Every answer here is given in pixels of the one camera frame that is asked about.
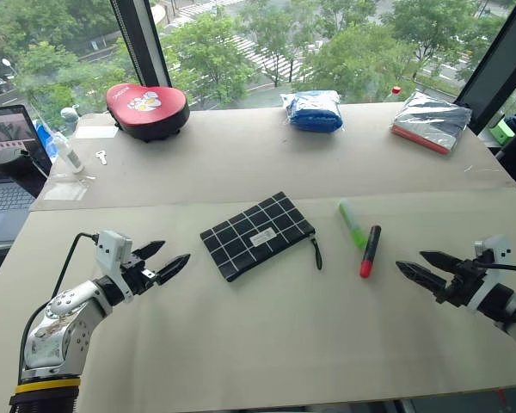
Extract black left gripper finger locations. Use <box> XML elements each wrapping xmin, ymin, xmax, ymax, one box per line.
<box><xmin>133</xmin><ymin>240</ymin><xmax>167</xmax><ymax>261</ymax></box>
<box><xmin>155</xmin><ymin>253</ymin><xmax>192</xmax><ymax>286</ymax></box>

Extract white tube bottle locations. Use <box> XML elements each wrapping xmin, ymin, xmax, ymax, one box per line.
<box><xmin>50</xmin><ymin>131</ymin><xmax>86</xmax><ymax>175</ymax></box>

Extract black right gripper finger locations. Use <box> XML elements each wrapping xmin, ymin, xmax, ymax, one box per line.
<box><xmin>419</xmin><ymin>250</ymin><xmax>462</xmax><ymax>274</ymax></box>
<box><xmin>395</xmin><ymin>260</ymin><xmax>449</xmax><ymax>296</ymax></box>

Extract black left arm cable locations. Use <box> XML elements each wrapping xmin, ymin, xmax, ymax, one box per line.
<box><xmin>18</xmin><ymin>232</ymin><xmax>100</xmax><ymax>379</ymax></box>

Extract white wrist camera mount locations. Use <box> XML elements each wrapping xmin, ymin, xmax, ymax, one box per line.
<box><xmin>95</xmin><ymin>230</ymin><xmax>134</xmax><ymax>304</ymax></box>
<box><xmin>466</xmin><ymin>234</ymin><xmax>513</xmax><ymax>314</ymax></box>

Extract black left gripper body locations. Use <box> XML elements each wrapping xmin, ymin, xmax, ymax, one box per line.
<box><xmin>120</xmin><ymin>252</ymin><xmax>160</xmax><ymax>297</ymax></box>

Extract blue cloth in plastic bag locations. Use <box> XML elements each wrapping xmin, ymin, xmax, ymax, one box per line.
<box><xmin>279</xmin><ymin>90</ymin><xmax>344</xmax><ymax>133</ymax></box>

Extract black grid pencil pouch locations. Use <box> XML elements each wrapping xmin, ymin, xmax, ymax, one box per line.
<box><xmin>199</xmin><ymin>191</ymin><xmax>323</xmax><ymax>283</ymax></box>

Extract black window frame post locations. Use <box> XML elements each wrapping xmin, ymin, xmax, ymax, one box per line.
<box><xmin>453</xmin><ymin>0</ymin><xmax>516</xmax><ymax>135</ymax></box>
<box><xmin>109</xmin><ymin>0</ymin><xmax>173</xmax><ymax>89</ymax></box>

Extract grey round cap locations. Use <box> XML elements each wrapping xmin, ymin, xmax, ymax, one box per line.
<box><xmin>59</xmin><ymin>107</ymin><xmax>79</xmax><ymax>130</ymax></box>

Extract green highlighter pen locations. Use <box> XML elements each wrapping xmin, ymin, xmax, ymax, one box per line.
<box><xmin>338</xmin><ymin>199</ymin><xmax>368</xmax><ymax>250</ymax></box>

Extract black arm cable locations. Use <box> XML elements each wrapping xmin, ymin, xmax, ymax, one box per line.
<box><xmin>475</xmin><ymin>256</ymin><xmax>516</xmax><ymax>324</ymax></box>
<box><xmin>18</xmin><ymin>232</ymin><xmax>100</xmax><ymax>379</ymax></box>

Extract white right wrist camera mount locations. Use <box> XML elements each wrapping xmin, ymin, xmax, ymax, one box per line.
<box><xmin>466</xmin><ymin>234</ymin><xmax>513</xmax><ymax>314</ymax></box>

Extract laptop computer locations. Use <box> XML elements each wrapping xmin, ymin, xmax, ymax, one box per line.
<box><xmin>0</xmin><ymin>104</ymin><xmax>53</xmax><ymax>249</ymax></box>

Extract green box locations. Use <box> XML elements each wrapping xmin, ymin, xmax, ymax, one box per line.
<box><xmin>488</xmin><ymin>118</ymin><xmax>516</xmax><ymax>146</ymax></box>

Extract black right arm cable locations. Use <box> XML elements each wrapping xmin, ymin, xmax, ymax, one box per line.
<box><xmin>475</xmin><ymin>256</ymin><xmax>516</xmax><ymax>324</ymax></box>

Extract blue plastic bag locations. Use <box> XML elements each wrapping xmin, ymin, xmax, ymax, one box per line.
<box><xmin>33</xmin><ymin>119</ymin><xmax>62</xmax><ymax>161</ymax></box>

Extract red and black marker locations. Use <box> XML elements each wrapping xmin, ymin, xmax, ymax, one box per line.
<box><xmin>359</xmin><ymin>224</ymin><xmax>382</xmax><ymax>279</ymax></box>

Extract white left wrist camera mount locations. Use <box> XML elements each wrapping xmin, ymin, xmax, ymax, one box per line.
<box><xmin>95</xmin><ymin>230</ymin><xmax>134</xmax><ymax>304</ymax></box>

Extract grey red package in plastic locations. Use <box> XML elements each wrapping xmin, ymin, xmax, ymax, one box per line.
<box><xmin>390</xmin><ymin>91</ymin><xmax>473</xmax><ymax>156</ymax></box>

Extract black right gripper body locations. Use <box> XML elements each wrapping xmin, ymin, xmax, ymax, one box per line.
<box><xmin>433</xmin><ymin>256</ymin><xmax>488</xmax><ymax>309</ymax></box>

